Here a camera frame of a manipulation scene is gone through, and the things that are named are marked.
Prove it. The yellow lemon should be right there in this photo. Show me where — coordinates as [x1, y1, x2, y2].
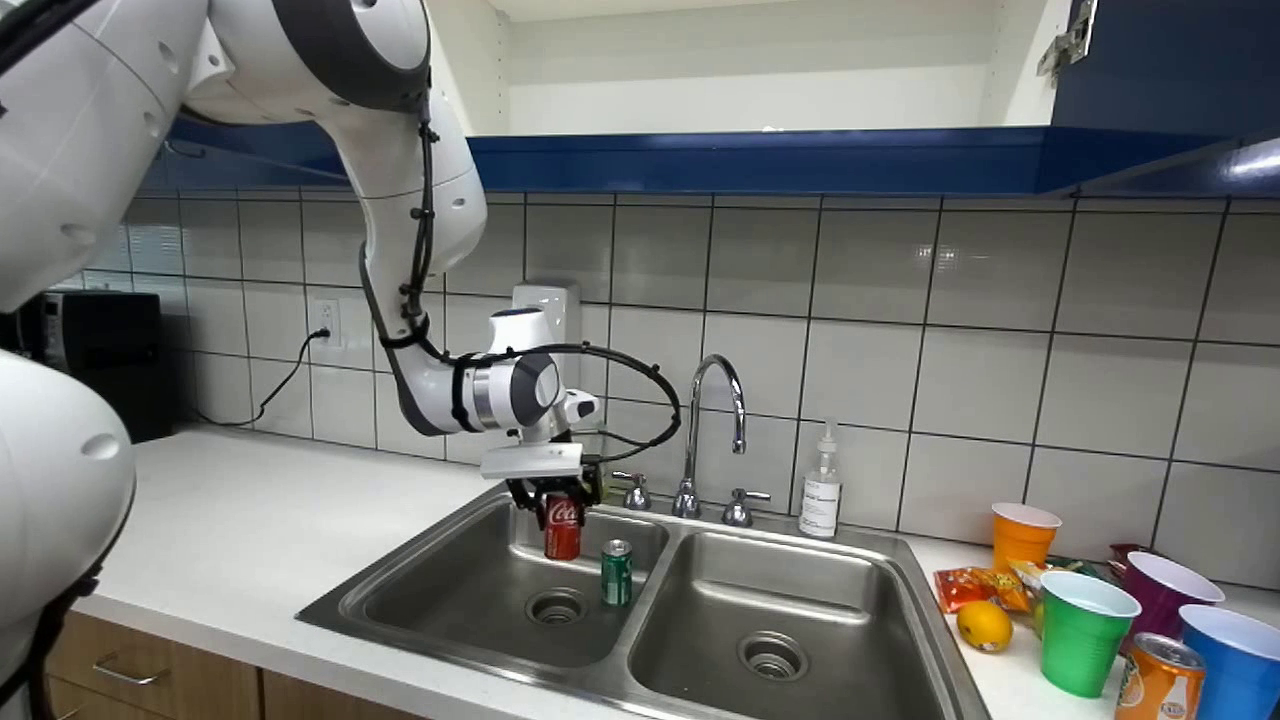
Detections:
[953, 596, 1016, 656]

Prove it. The black countertop appliance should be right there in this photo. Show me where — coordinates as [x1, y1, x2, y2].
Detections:
[0, 288, 176, 449]

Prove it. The blue glossy cabinet door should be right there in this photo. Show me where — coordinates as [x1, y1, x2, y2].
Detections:
[1051, 0, 1280, 201]
[170, 109, 350, 153]

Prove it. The black appliance power cord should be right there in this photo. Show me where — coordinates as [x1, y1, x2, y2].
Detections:
[195, 323, 337, 432]

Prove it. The orange plastic cup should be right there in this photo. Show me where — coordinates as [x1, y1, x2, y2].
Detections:
[986, 500, 1063, 575]

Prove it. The purple plastic cup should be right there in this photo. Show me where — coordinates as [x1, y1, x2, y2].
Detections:
[1116, 545, 1228, 638]

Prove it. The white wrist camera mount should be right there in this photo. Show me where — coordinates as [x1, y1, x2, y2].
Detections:
[474, 441, 586, 483]

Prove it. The red cola can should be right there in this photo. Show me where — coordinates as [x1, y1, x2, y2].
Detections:
[541, 492, 583, 563]

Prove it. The red orange snack bag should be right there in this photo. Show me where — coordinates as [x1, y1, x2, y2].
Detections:
[932, 555, 1057, 618]

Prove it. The green plastic cup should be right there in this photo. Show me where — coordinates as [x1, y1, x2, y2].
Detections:
[1031, 568, 1145, 701]

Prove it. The orange soda can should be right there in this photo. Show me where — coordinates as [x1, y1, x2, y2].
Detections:
[1110, 631, 1209, 720]

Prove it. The chrome gooseneck faucet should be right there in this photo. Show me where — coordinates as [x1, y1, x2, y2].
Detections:
[611, 350, 777, 530]

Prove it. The yellow dish soap bottle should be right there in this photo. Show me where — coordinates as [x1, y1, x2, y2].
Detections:
[583, 427, 618, 509]

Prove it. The green soda can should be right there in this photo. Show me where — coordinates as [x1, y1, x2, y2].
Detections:
[594, 535, 635, 610]

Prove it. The metal cabinet hinge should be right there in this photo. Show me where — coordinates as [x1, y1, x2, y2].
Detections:
[1036, 0, 1103, 74]

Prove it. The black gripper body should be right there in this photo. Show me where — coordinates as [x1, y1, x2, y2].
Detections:
[498, 472, 591, 512]

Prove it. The blue plastic cup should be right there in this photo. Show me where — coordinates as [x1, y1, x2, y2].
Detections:
[1175, 601, 1280, 720]

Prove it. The open blue wall cabinet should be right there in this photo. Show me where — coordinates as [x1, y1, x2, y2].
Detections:
[430, 0, 1214, 201]

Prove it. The white wall soap dispenser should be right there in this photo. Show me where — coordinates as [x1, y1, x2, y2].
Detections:
[511, 279, 575, 350]

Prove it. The stainless steel double sink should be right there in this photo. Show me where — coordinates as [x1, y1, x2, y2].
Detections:
[290, 476, 991, 720]

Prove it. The closed blue wall cabinet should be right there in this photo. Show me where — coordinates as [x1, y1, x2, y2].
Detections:
[122, 124, 382, 201]

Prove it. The white wall power outlet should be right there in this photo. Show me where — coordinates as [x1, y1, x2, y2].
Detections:
[308, 292, 344, 350]

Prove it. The white pump soap bottle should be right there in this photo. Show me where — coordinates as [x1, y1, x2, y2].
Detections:
[794, 418, 848, 545]

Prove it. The wooden drawer with metal handle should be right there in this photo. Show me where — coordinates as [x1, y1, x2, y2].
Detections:
[36, 608, 263, 720]

